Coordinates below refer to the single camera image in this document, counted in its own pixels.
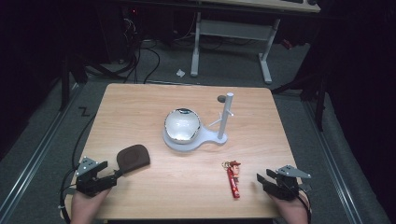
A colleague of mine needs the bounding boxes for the person's left hand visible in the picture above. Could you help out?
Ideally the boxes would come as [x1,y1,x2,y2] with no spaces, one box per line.
[70,187,112,224]

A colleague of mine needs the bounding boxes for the brown leather pouch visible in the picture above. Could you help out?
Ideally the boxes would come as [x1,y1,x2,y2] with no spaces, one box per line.
[116,144,151,175]

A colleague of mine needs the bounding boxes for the white-framed desk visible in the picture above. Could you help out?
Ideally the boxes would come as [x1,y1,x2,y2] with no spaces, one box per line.
[190,0,321,85]

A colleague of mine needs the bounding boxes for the black metal stand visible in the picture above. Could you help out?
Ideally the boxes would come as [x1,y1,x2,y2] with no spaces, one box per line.
[58,50,89,112]
[270,73,329,133]

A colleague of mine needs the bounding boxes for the black floor cables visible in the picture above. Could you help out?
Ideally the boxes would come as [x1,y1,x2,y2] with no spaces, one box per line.
[122,17,162,85]

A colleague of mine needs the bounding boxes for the person's right hand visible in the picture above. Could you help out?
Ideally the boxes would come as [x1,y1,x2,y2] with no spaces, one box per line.
[269,191,311,224]

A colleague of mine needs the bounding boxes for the red figure keychain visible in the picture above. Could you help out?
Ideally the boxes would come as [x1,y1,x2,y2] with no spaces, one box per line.
[221,160,242,200]

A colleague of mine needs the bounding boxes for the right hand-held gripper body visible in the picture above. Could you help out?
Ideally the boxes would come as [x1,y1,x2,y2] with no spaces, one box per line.
[264,164,312,202]

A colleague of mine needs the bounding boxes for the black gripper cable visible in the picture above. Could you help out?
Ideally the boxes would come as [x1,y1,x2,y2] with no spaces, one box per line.
[297,186,313,224]
[58,113,97,224]

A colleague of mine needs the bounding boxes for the shiny metal bowl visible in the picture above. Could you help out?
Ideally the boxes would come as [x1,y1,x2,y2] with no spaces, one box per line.
[163,107,202,145]

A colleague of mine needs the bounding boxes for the grey metal floor rail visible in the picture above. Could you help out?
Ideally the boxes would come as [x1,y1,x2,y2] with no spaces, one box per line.
[0,83,82,224]
[302,98,364,224]

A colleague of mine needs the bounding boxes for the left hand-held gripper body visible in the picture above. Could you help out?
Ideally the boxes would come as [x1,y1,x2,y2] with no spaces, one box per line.
[75,156,118,198]

